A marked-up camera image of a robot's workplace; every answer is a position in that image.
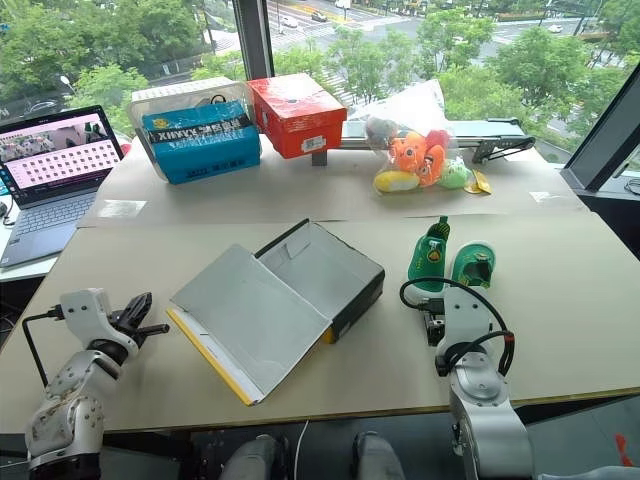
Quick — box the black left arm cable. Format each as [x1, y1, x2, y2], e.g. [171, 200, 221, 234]
[21, 307, 64, 389]

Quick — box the open grey laptop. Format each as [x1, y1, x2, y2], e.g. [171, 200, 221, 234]
[0, 104, 126, 271]

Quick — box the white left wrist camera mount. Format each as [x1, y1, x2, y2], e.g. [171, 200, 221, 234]
[58, 288, 141, 359]

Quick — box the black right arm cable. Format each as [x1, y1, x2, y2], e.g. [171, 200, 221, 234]
[399, 277, 516, 377]

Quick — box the clear plastic bin white lid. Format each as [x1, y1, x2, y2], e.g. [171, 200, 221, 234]
[129, 75, 251, 181]

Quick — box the green child shoe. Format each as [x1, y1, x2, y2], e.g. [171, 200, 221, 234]
[403, 215, 452, 307]
[450, 242, 499, 291]

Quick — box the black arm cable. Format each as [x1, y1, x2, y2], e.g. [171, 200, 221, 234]
[399, 277, 516, 377]
[21, 307, 64, 389]

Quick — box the clear plastic toy bag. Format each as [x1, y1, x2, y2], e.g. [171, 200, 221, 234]
[348, 78, 477, 199]

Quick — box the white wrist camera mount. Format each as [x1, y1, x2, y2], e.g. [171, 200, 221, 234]
[58, 288, 141, 359]
[442, 283, 494, 359]

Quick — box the yellow duck shoe box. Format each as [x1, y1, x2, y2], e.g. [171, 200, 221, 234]
[166, 218, 386, 408]

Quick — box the red plush toy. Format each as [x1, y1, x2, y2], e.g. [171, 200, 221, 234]
[418, 128, 452, 188]

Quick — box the yellow plush toy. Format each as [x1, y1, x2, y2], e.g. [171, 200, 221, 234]
[373, 170, 421, 194]

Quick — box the small yellow packet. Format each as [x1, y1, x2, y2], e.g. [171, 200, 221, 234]
[464, 168, 494, 196]

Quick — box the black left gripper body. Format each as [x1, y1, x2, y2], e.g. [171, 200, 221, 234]
[108, 309, 148, 348]

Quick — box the red cardboard box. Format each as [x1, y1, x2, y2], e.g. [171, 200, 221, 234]
[246, 73, 349, 160]

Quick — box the green plush toy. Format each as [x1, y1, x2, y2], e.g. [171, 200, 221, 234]
[438, 158, 473, 191]

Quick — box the thin white cable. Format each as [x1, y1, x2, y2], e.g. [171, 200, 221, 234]
[293, 418, 311, 480]

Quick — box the grey rounded shape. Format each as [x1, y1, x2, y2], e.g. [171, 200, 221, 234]
[219, 433, 292, 480]
[351, 431, 406, 480]

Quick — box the blue cardboard box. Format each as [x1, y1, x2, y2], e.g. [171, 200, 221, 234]
[141, 99, 262, 186]

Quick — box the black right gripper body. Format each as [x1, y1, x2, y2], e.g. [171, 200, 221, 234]
[424, 310, 447, 347]

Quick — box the clear tape patch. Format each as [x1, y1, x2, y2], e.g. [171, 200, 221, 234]
[95, 199, 149, 219]

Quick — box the brown cardboard sheet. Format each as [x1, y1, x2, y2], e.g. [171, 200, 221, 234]
[77, 134, 594, 231]

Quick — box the grey plush toy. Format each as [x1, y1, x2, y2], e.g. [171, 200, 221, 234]
[365, 117, 397, 149]

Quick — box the dark monitor frame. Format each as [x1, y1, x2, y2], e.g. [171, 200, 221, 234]
[560, 64, 640, 192]

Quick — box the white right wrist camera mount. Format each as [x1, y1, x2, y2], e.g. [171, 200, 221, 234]
[442, 283, 494, 359]

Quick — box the orange plush fish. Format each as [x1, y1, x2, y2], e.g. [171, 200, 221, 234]
[388, 131, 429, 174]

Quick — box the dark window frame post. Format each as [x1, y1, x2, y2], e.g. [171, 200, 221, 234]
[232, 0, 275, 82]

